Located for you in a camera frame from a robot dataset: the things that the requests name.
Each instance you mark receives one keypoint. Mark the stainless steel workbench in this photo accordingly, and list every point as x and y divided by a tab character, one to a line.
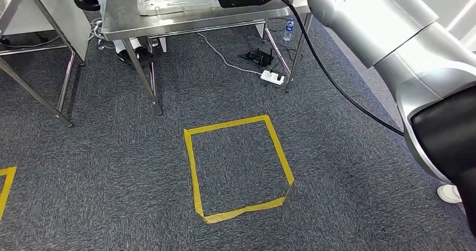
122	18

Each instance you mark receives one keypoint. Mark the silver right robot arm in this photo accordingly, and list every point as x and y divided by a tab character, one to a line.
372	26

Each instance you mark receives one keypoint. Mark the white cabinet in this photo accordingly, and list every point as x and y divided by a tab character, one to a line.
461	3

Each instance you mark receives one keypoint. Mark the grey stamped metal plate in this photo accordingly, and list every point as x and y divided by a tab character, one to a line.
167	2

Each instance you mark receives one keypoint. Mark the person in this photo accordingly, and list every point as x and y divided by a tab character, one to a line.
134	54
448	194

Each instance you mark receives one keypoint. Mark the stainless steel table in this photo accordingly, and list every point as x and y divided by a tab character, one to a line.
9	0

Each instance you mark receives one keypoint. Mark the yellow floor tape square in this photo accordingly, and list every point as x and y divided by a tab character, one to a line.
9	178
190	160

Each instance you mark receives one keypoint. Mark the white power strip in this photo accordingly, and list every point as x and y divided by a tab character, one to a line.
271	77

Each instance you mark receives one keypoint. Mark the clear water bottle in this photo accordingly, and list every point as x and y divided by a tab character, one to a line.
288	31

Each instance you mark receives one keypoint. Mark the black router with antennas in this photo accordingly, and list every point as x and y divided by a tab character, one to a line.
260	57

